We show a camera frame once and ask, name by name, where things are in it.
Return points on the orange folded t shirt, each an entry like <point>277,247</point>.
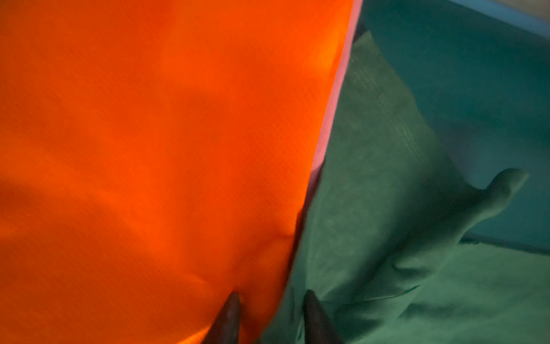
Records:
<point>155,157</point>

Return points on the dark green t shirt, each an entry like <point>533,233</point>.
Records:
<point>384,247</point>

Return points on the pink folded t shirt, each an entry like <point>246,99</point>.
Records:
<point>328,119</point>

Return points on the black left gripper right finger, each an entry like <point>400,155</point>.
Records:
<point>318,326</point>

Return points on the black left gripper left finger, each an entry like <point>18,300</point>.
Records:
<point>225,327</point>

